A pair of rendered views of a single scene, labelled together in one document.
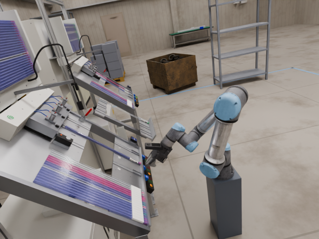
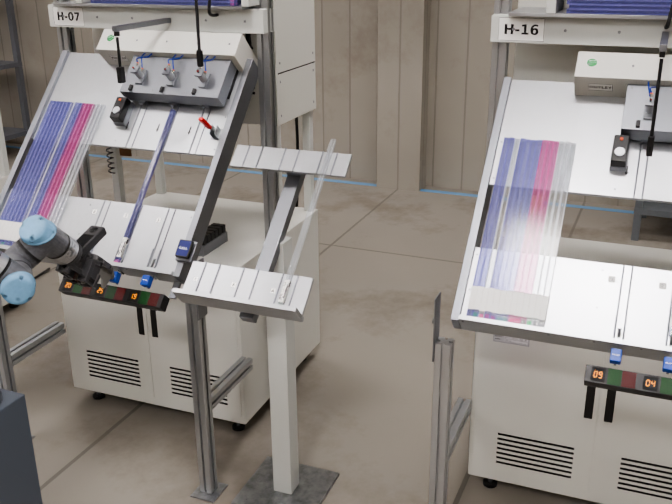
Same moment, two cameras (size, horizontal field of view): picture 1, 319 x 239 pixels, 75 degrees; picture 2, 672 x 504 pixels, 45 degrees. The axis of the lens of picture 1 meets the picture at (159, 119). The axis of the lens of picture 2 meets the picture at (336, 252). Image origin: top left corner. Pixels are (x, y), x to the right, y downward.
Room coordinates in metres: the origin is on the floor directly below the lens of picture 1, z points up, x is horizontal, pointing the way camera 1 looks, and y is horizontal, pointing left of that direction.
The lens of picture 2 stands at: (2.59, -1.47, 1.57)
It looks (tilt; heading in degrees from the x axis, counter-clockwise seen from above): 21 degrees down; 116
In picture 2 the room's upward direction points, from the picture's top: 1 degrees counter-clockwise
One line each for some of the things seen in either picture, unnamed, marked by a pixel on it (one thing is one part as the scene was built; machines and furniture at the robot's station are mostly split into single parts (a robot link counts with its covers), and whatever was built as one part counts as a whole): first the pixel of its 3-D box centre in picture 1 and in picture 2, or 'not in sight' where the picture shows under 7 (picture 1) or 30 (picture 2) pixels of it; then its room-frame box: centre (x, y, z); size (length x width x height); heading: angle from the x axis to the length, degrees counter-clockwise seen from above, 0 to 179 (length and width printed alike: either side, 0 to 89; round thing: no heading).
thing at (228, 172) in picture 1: (221, 166); not in sight; (1.08, -0.34, 0.60); 0.15 x 0.15 x 0.10
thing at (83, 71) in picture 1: (98, 112); (620, 295); (2.40, 0.72, 0.65); 1.01 x 0.73 x 1.29; 94
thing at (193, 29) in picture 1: (191, 36); not in sight; (11.67, -2.51, 0.40); 2.23 x 0.88 x 0.81; 93
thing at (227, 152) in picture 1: (220, 152); not in sight; (1.07, -0.34, 0.72); 0.13 x 0.12 x 0.14; 139
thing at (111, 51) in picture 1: (108, 62); not in sight; (7.00, 1.25, 0.58); 1.16 x 0.80 x 1.15; 2
